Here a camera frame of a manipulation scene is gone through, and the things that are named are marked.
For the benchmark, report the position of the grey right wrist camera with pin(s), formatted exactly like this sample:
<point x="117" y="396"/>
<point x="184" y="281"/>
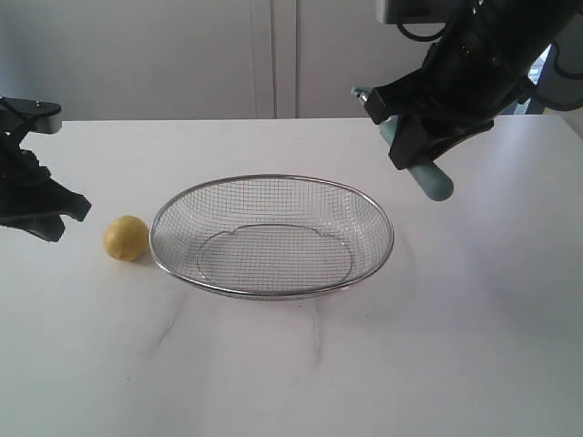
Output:
<point x="390" y="12"/>

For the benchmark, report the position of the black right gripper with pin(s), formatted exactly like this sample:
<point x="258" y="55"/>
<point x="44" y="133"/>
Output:
<point x="477" y="69"/>

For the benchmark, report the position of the teal handled peeler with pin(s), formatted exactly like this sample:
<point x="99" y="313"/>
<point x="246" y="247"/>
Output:
<point x="432" y="180"/>

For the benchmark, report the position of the oval wire mesh basket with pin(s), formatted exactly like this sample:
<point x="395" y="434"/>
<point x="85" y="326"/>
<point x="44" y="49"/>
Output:
<point x="271" y="237"/>

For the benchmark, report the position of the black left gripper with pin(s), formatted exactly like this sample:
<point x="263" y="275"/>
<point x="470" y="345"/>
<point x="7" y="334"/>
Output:
<point x="29" y="196"/>

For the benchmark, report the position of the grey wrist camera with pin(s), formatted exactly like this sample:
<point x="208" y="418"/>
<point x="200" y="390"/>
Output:
<point x="390" y="12"/>
<point x="24" y="115"/>

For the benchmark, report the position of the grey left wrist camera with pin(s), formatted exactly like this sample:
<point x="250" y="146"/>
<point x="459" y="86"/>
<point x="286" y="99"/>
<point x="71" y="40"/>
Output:
<point x="24" y="115"/>

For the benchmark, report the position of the yellow lemon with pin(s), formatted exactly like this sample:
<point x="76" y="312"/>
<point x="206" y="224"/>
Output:
<point x="126" y="238"/>

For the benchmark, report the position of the white side table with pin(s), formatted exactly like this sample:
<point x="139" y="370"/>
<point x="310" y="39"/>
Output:
<point x="573" y="118"/>

